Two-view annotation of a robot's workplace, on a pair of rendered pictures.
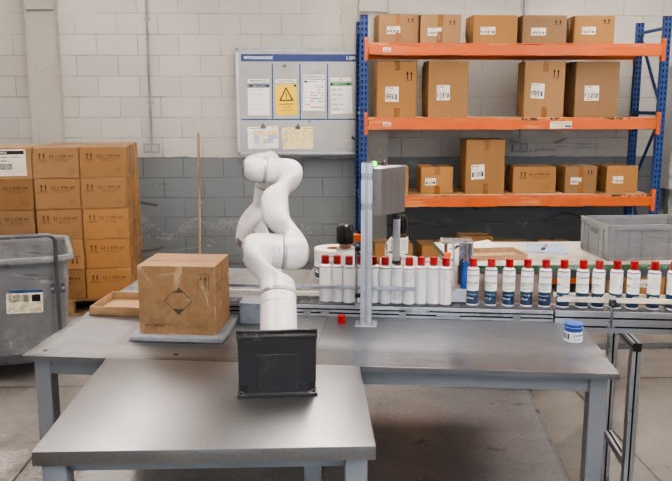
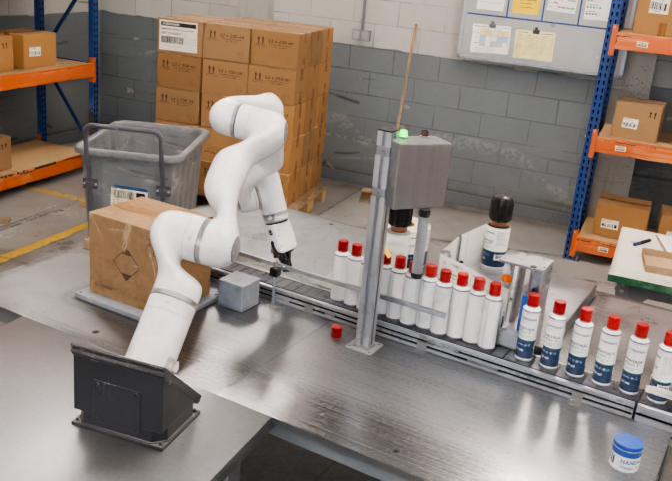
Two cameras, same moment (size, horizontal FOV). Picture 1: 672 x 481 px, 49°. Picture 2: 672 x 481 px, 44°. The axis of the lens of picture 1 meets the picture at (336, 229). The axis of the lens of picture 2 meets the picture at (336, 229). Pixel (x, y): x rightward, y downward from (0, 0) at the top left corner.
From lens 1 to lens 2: 124 cm
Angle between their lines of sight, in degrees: 24
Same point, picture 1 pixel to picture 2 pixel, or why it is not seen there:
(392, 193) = (420, 180)
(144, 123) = (358, 4)
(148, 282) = (98, 234)
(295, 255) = (209, 252)
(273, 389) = (112, 426)
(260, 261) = (158, 251)
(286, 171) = (257, 129)
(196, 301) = (143, 270)
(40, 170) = (210, 49)
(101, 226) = not seen: hidden behind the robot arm
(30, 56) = not seen: outside the picture
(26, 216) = (191, 98)
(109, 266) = not seen: hidden behind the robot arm
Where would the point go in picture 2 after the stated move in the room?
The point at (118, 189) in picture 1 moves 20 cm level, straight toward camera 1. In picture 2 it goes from (287, 83) to (281, 87)
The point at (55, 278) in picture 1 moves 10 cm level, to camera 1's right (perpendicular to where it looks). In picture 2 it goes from (160, 180) to (175, 183)
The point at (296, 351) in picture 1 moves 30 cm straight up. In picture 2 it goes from (139, 388) to (141, 266)
